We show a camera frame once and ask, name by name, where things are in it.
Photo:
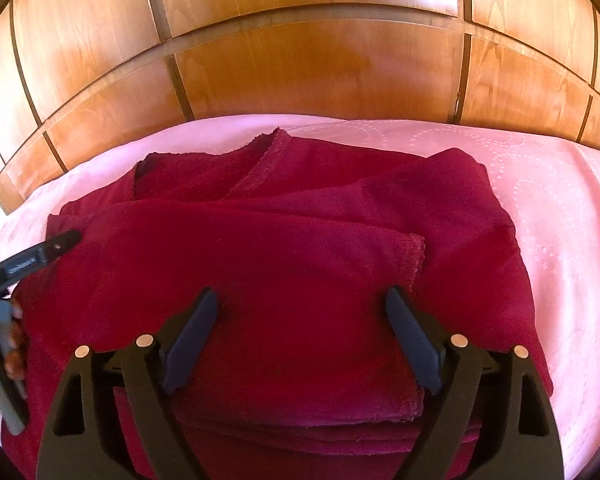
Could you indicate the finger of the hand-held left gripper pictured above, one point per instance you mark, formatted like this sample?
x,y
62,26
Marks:
x,y
30,262

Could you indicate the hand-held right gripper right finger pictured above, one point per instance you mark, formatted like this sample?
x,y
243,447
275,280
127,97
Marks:
x,y
412,340

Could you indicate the wooden headboard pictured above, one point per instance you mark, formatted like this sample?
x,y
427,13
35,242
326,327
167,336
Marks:
x,y
305,70

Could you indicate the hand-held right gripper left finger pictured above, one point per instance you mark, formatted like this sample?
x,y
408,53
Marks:
x,y
190,340

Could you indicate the pink blanket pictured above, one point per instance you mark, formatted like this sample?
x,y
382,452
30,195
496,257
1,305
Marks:
x,y
555,210

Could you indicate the person's left hand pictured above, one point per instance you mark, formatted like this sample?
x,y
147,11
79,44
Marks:
x,y
19,360

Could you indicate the dark red knit garment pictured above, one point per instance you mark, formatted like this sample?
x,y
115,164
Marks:
x,y
300,270

